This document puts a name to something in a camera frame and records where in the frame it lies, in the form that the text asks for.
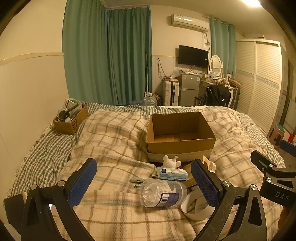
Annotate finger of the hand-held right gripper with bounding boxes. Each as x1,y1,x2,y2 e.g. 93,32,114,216
251,150,278,172
279,140,296,158

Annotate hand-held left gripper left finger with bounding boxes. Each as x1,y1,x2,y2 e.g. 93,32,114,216
20,158,97,241

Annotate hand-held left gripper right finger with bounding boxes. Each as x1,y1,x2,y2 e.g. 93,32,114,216
191,159,266,241

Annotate white tape roll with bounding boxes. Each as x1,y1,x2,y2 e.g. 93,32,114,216
180,189,215,220

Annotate white blue tissue pack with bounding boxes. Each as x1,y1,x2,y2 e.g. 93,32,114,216
157,166,188,181

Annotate white toy figure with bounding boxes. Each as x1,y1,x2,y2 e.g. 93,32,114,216
162,155,181,168

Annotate clear cotton swab jar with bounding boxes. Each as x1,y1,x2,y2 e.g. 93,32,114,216
140,178,188,208

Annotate large cardboard box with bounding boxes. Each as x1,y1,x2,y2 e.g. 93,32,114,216
145,112,216,163

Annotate brown stool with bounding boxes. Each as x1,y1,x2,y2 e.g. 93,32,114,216
268,124,284,146

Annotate beige plaid blanket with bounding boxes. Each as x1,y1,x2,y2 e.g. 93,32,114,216
50,105,287,241

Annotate small cardboard box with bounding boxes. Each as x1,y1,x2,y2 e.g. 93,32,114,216
53,104,89,135

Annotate white chair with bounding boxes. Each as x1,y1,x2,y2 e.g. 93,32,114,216
194,87,233,108

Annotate dark suitcase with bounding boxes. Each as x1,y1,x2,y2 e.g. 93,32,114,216
231,80,241,109

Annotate white louvred wardrobe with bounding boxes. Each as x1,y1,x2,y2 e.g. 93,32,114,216
233,39,287,139

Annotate black jacket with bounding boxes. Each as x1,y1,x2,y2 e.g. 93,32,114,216
199,85,232,107

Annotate green white carton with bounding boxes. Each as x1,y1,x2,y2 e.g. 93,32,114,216
63,98,81,109

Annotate blond fluffy wig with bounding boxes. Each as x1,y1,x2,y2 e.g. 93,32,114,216
214,77,229,87

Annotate grey small fridge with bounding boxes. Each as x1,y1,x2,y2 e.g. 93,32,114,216
179,74,200,106

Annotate white dressing table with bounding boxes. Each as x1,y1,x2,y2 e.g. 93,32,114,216
201,80,218,93

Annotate white ribbed suitcase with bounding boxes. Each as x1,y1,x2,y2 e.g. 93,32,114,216
162,80,180,106

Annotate large clear water bottle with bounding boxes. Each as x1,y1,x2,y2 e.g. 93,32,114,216
143,92,158,107

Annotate white oval mirror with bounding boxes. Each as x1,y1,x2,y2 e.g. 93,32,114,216
209,55,223,77

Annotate narrow green curtain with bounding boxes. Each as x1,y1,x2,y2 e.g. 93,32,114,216
209,17,236,79

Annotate wide green curtain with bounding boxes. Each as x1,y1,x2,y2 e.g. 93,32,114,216
62,0,109,106

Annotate green corner curtain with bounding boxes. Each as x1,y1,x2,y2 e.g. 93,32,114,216
105,6,153,106

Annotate white air conditioner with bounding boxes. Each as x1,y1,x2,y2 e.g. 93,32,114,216
170,13,210,32

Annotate black wall television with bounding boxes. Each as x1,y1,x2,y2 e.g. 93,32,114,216
178,45,208,69

